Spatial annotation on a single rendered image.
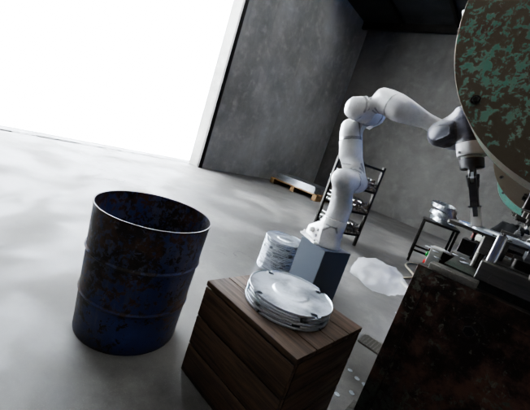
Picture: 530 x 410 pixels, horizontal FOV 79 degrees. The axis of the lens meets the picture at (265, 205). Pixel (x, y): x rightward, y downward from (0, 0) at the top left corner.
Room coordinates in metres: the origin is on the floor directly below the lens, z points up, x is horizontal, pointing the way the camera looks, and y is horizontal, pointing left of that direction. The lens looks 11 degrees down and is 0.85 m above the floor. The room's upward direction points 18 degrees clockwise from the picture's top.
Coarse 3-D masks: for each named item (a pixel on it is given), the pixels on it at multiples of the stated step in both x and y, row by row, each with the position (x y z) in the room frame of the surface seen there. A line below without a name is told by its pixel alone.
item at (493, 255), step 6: (498, 234) 1.01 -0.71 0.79; (504, 234) 1.00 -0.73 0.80; (498, 240) 1.00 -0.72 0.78; (504, 240) 0.99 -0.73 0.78; (492, 246) 1.01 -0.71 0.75; (498, 246) 1.00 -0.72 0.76; (492, 252) 1.00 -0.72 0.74; (498, 252) 0.99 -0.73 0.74; (486, 258) 1.01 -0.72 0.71; (492, 258) 1.00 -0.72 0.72; (498, 258) 1.00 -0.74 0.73
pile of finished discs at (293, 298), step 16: (256, 272) 1.08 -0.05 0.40; (272, 272) 1.13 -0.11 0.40; (256, 288) 0.96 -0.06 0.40; (272, 288) 1.00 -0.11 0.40; (288, 288) 1.02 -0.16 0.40; (304, 288) 1.08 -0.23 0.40; (256, 304) 0.93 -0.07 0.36; (272, 304) 0.88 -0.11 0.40; (288, 304) 0.92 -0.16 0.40; (304, 304) 0.96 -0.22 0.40; (320, 304) 1.00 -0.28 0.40; (272, 320) 0.88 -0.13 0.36; (288, 320) 0.87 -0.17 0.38; (304, 320) 0.88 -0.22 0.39; (320, 320) 0.90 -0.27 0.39
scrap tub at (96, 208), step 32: (128, 192) 1.26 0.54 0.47; (96, 224) 0.98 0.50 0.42; (128, 224) 0.94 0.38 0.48; (160, 224) 1.34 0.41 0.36; (192, 224) 1.31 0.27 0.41; (96, 256) 0.96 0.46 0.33; (128, 256) 0.94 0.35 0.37; (160, 256) 0.97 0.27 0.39; (192, 256) 1.07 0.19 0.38; (96, 288) 0.96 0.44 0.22; (128, 288) 0.95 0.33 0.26; (160, 288) 0.99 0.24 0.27; (96, 320) 0.95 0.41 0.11; (128, 320) 0.96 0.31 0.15; (160, 320) 1.02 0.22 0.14; (128, 352) 0.98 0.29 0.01
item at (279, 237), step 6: (270, 234) 2.20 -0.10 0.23; (276, 234) 2.26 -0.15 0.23; (282, 234) 2.31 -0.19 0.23; (288, 234) 2.36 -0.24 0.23; (276, 240) 2.12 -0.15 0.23; (282, 240) 2.16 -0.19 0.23; (288, 240) 2.19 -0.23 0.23; (294, 240) 2.26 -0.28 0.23; (300, 240) 2.30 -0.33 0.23; (294, 246) 2.11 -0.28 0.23
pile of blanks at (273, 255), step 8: (264, 240) 2.19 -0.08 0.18; (272, 240) 2.10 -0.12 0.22; (264, 248) 2.15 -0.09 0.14; (272, 248) 2.09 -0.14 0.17; (280, 248) 2.07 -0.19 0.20; (288, 248) 2.07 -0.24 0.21; (296, 248) 2.11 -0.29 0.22; (264, 256) 2.12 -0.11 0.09; (272, 256) 2.10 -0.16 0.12; (280, 256) 2.07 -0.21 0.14; (288, 256) 2.07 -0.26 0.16; (264, 264) 2.10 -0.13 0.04; (272, 264) 2.08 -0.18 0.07; (280, 264) 2.07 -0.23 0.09; (288, 264) 2.08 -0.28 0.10; (288, 272) 2.09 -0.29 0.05
